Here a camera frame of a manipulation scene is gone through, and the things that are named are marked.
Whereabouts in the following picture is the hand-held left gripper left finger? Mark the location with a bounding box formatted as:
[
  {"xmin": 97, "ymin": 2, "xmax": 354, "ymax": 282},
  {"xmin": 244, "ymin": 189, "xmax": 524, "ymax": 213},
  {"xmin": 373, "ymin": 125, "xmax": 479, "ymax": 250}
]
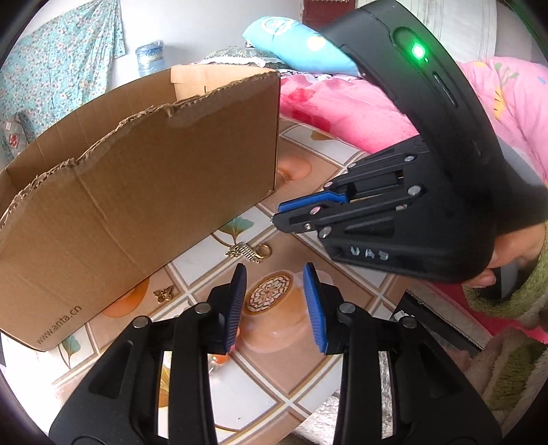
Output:
[{"xmin": 49, "ymin": 263, "xmax": 248, "ymax": 445}]

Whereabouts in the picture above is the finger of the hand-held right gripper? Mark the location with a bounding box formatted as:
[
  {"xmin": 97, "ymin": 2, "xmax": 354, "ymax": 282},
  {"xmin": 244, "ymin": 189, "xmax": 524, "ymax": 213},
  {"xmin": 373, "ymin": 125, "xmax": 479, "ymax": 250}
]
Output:
[
  {"xmin": 272, "ymin": 183, "xmax": 427, "ymax": 241},
  {"xmin": 277, "ymin": 136, "xmax": 431, "ymax": 214}
]

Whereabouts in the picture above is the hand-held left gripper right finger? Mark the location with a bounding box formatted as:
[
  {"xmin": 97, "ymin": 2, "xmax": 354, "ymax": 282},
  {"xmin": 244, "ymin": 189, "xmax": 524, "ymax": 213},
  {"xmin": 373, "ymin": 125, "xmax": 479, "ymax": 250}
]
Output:
[{"xmin": 302, "ymin": 262, "xmax": 502, "ymax": 445}]

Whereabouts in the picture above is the gold rectangular charm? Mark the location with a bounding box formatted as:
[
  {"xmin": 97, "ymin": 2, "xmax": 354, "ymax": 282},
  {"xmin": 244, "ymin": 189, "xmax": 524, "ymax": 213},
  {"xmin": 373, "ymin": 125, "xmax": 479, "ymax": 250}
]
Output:
[{"xmin": 225, "ymin": 242, "xmax": 271, "ymax": 264}]

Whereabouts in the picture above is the brown cardboard box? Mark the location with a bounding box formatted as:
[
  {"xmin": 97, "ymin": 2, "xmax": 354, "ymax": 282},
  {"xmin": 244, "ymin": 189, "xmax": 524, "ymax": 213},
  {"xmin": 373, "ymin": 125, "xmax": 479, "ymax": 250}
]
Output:
[{"xmin": 0, "ymin": 64, "xmax": 281, "ymax": 352}]

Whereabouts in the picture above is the person's right forearm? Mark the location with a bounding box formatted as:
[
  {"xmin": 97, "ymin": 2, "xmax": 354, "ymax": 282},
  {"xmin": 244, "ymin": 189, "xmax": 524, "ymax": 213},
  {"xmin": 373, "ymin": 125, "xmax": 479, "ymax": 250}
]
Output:
[{"xmin": 463, "ymin": 240, "xmax": 548, "ymax": 319}]

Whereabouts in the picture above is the person's right hand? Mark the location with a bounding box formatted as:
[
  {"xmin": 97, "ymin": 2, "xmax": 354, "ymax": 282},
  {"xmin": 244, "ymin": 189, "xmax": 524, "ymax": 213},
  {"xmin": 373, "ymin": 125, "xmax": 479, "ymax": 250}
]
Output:
[{"xmin": 468, "ymin": 221, "xmax": 548, "ymax": 292}]

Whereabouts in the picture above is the tile pattern tablecloth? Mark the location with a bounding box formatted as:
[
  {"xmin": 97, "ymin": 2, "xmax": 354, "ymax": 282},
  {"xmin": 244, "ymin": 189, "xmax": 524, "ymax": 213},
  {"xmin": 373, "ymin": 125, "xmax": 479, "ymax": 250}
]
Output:
[{"xmin": 0, "ymin": 115, "xmax": 429, "ymax": 445}]

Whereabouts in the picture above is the pink floral blanket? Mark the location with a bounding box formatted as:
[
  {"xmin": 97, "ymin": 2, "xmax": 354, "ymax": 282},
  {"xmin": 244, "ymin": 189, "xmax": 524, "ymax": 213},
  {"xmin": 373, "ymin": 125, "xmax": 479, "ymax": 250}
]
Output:
[{"xmin": 279, "ymin": 71, "xmax": 424, "ymax": 155}]

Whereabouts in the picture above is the light pink printed cloth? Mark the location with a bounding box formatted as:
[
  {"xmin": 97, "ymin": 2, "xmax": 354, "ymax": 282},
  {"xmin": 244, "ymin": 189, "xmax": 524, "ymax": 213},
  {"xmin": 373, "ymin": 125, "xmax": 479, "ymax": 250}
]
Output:
[{"xmin": 456, "ymin": 55, "xmax": 548, "ymax": 189}]

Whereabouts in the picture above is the white woven sack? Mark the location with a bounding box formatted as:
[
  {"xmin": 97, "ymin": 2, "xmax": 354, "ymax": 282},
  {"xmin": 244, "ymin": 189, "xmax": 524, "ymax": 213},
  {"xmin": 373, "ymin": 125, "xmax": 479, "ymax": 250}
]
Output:
[{"xmin": 411, "ymin": 0, "xmax": 499, "ymax": 65}]

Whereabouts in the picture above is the blue cartoon pillow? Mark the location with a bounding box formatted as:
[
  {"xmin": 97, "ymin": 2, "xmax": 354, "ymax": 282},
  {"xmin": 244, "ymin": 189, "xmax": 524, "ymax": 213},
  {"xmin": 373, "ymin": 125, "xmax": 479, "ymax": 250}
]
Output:
[{"xmin": 242, "ymin": 16, "xmax": 362, "ymax": 77}]

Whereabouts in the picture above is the grey floral lace pillow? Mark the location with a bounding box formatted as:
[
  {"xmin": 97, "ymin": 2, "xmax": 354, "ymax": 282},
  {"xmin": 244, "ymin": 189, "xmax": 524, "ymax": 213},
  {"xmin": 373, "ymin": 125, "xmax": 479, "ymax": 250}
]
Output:
[{"xmin": 190, "ymin": 46, "xmax": 292, "ymax": 71}]

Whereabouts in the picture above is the dark red door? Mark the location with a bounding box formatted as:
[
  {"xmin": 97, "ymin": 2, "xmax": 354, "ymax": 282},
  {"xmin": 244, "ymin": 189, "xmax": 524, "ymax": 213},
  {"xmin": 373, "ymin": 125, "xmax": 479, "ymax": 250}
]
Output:
[{"xmin": 302, "ymin": 0, "xmax": 364, "ymax": 28}]

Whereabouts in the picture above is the blue water bottle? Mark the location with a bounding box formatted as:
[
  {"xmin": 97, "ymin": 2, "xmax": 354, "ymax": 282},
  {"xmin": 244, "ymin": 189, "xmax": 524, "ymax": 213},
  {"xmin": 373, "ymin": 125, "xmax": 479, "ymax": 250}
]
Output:
[{"xmin": 136, "ymin": 40, "xmax": 167, "ymax": 78}]

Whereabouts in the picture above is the teal floral cloth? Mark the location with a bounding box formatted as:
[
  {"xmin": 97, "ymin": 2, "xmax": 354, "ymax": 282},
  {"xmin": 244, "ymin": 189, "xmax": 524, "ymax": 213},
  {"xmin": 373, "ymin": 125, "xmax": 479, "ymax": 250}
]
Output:
[{"xmin": 0, "ymin": 0, "xmax": 127, "ymax": 129}]

